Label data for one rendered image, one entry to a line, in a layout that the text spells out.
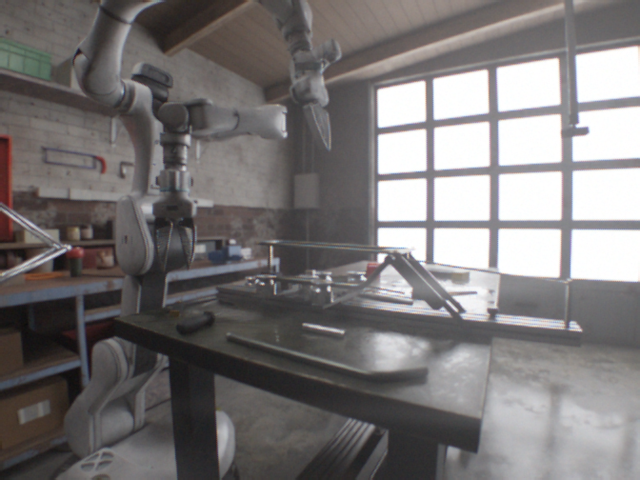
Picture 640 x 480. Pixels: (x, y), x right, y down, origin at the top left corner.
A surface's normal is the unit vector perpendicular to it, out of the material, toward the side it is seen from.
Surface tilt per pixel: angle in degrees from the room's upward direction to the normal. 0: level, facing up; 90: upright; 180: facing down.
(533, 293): 90
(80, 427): 90
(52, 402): 89
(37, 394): 95
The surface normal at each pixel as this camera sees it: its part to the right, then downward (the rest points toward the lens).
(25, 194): 0.86, 0.02
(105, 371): -0.44, 0.04
